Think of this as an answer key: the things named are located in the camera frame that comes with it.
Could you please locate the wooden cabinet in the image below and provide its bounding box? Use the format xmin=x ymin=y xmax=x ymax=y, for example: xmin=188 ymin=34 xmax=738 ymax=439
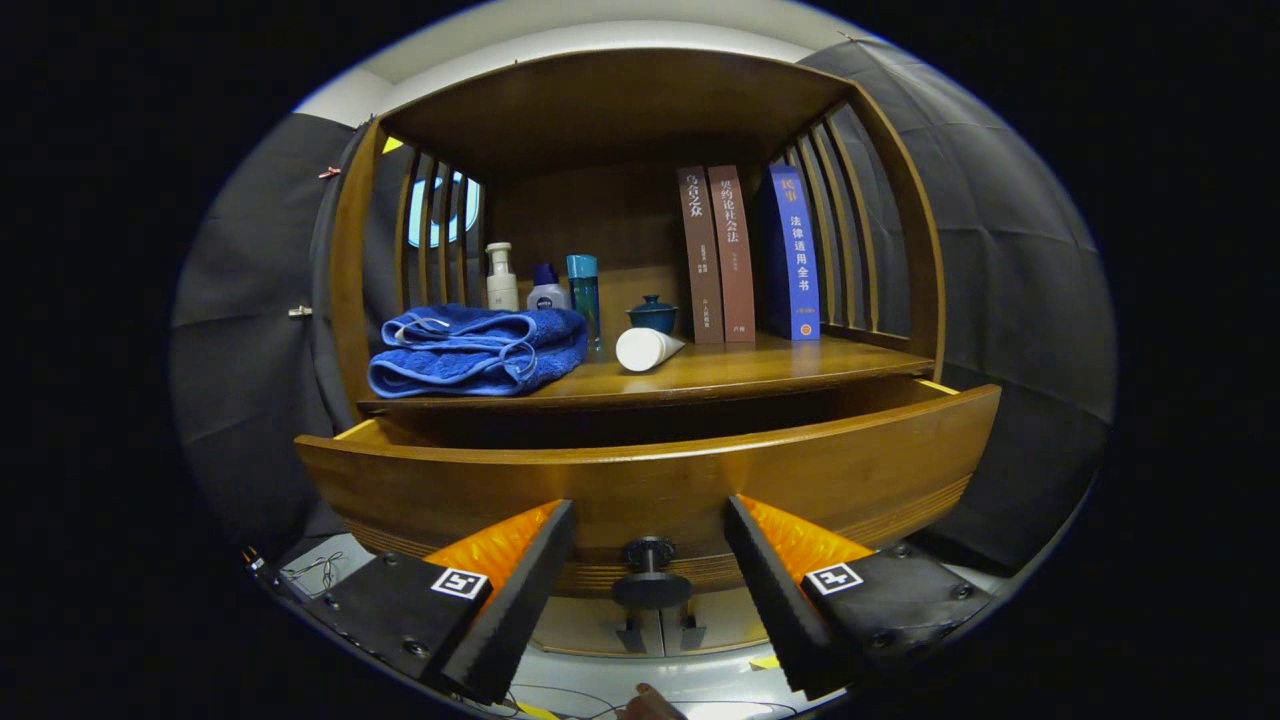
xmin=328 ymin=48 xmax=946 ymax=661

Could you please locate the white facial cleanser tube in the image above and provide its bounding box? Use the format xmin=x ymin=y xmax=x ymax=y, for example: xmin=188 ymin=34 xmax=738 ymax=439
xmin=615 ymin=327 xmax=687 ymax=373

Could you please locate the dark brown book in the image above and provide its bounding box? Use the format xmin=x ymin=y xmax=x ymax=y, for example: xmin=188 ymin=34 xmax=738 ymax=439
xmin=677 ymin=166 xmax=725 ymax=345

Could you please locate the wooden cabinet door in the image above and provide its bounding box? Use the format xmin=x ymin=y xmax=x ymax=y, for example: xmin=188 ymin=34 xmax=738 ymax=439
xmin=535 ymin=597 xmax=663 ymax=658
xmin=660 ymin=590 xmax=771 ymax=656

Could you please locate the wooden drawer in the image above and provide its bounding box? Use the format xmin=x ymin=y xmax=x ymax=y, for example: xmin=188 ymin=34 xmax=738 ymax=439
xmin=295 ymin=375 xmax=1003 ymax=611

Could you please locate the white pump bottle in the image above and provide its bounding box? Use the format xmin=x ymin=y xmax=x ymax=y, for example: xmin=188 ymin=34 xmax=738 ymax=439
xmin=486 ymin=242 xmax=520 ymax=312

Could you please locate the reddish brown book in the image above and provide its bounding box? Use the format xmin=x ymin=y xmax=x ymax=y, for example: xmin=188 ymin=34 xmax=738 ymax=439
xmin=708 ymin=165 xmax=757 ymax=344

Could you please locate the white blue-capped lotion bottle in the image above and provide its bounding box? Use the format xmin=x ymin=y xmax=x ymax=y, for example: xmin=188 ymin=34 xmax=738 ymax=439
xmin=527 ymin=263 xmax=571 ymax=311

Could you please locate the blue book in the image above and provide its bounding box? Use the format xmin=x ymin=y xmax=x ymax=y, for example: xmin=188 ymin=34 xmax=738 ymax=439
xmin=765 ymin=165 xmax=822 ymax=342

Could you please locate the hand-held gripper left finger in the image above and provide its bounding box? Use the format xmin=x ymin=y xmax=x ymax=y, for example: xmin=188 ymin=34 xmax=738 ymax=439
xmin=290 ymin=498 xmax=578 ymax=706

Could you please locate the blue folded towel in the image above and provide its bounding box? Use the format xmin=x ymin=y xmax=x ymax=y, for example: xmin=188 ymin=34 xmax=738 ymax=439
xmin=368 ymin=305 xmax=589 ymax=399

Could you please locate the tall teal bottle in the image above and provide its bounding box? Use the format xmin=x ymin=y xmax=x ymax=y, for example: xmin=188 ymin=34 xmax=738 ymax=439
xmin=567 ymin=254 xmax=602 ymax=356

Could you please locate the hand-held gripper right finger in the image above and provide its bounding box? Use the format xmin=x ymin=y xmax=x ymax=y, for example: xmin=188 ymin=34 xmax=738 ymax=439
xmin=722 ymin=493 xmax=996 ymax=703

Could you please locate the blue lidded teacup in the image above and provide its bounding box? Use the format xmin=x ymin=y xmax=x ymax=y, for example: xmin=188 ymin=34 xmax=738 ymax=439
xmin=627 ymin=294 xmax=680 ymax=335

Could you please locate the wooden countertop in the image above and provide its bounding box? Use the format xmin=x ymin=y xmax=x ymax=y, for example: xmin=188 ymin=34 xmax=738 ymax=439
xmin=358 ymin=330 xmax=936 ymax=413

